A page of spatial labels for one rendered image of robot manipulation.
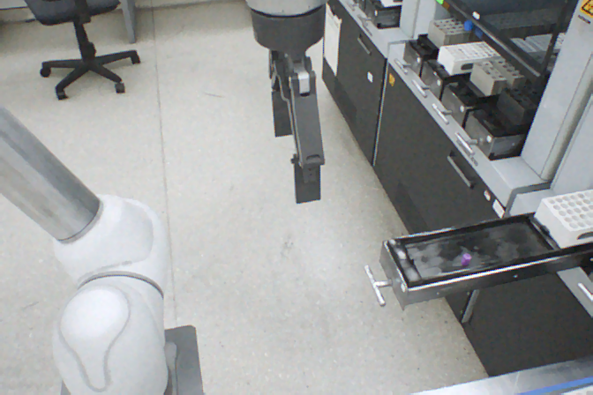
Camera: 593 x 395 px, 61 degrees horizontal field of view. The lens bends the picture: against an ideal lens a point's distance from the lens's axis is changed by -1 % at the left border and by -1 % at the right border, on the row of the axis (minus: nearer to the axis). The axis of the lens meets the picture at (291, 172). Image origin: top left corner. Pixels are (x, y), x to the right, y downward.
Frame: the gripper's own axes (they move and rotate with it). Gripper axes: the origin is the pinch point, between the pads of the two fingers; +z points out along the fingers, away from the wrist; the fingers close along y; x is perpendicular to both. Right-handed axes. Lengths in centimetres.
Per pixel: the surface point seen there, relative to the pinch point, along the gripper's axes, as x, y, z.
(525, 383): 33, 17, 41
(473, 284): 36, -6, 45
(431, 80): 62, -84, 45
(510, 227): 51, -17, 43
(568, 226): 58, -9, 37
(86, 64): -82, -250, 102
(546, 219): 57, -14, 40
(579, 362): 44, 16, 42
